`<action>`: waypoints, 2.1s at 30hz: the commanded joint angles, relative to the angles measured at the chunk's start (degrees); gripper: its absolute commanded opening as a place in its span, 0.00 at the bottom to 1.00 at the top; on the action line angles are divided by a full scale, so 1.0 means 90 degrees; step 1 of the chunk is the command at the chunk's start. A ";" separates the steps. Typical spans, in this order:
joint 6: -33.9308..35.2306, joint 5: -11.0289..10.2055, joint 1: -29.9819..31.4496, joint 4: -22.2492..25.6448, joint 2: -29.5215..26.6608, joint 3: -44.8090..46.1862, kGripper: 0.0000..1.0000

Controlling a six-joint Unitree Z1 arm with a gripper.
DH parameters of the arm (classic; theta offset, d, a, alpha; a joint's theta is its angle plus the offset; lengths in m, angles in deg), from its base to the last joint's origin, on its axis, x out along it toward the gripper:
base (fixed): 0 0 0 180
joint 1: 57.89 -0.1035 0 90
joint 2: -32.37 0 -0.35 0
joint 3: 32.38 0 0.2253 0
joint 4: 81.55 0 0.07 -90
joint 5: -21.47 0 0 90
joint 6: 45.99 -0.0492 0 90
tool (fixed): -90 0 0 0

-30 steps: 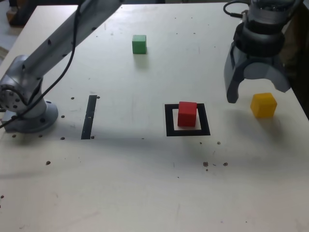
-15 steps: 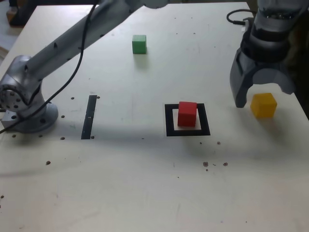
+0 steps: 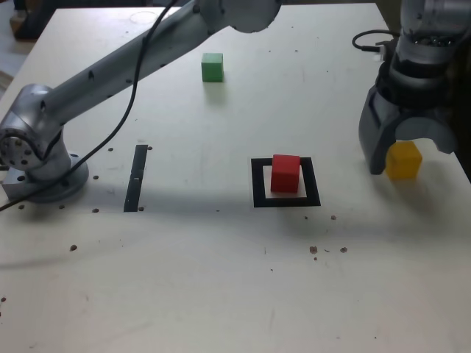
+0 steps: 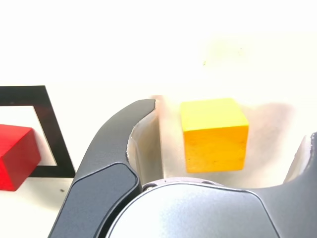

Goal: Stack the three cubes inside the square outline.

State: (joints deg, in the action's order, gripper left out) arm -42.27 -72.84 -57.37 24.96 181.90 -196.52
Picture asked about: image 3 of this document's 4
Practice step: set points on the green cube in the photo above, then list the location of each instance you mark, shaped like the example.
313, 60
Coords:
212, 68

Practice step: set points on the yellow cube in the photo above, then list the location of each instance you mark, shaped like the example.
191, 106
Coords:
404, 162

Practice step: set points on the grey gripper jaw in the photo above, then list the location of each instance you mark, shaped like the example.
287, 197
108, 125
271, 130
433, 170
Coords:
375, 139
419, 128

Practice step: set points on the black tape square outline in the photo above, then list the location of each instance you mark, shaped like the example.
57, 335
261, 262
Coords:
257, 184

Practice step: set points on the black tape strip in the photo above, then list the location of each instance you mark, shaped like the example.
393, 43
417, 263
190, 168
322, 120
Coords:
135, 180

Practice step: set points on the red cube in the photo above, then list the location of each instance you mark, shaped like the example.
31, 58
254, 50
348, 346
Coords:
285, 176

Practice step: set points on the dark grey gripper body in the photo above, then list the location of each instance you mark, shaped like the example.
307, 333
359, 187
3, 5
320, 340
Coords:
423, 112

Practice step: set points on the small gripper camera box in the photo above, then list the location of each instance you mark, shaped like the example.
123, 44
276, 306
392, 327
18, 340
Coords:
382, 51

